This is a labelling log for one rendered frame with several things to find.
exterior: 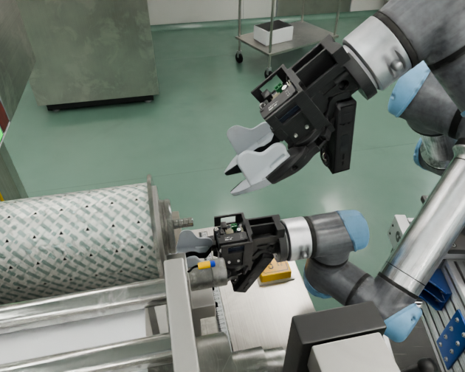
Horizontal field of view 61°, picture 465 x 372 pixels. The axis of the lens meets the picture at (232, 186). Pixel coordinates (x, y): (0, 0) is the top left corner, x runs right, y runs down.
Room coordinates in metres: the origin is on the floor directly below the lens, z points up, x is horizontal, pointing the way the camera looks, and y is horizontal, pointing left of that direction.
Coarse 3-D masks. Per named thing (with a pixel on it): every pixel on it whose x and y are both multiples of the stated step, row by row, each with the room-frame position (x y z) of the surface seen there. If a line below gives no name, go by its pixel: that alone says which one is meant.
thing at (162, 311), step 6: (156, 306) 0.26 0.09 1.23; (162, 306) 0.26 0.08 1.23; (156, 312) 0.25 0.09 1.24; (162, 312) 0.25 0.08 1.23; (162, 318) 0.24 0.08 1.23; (168, 318) 0.30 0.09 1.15; (162, 324) 0.24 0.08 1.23; (168, 324) 0.26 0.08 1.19; (162, 330) 0.23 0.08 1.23; (168, 330) 0.23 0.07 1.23
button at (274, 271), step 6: (270, 264) 0.57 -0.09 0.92; (276, 264) 0.57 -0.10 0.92; (282, 264) 0.57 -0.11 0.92; (288, 264) 0.57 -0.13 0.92; (264, 270) 0.55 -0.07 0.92; (270, 270) 0.55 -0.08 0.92; (276, 270) 0.55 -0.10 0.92; (282, 270) 0.55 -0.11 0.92; (288, 270) 0.55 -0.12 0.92; (264, 276) 0.53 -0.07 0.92; (270, 276) 0.54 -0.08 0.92; (276, 276) 0.54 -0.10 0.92; (282, 276) 0.54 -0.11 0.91; (288, 276) 0.55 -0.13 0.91
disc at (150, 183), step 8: (152, 184) 0.40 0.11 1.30; (152, 192) 0.37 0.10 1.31; (152, 200) 0.35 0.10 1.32; (152, 208) 0.34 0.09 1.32; (152, 216) 0.33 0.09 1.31; (152, 224) 0.32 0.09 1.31; (152, 232) 0.32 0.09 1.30; (160, 256) 0.31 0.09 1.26; (160, 264) 0.30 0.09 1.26; (160, 272) 0.30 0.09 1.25
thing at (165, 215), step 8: (160, 200) 0.39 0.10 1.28; (168, 200) 0.39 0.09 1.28; (160, 208) 0.37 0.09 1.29; (168, 208) 0.37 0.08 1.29; (160, 216) 0.36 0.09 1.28; (168, 216) 0.36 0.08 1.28; (160, 224) 0.35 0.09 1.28; (168, 224) 0.35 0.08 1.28; (168, 232) 0.34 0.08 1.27; (168, 240) 0.34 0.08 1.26; (168, 248) 0.34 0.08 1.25
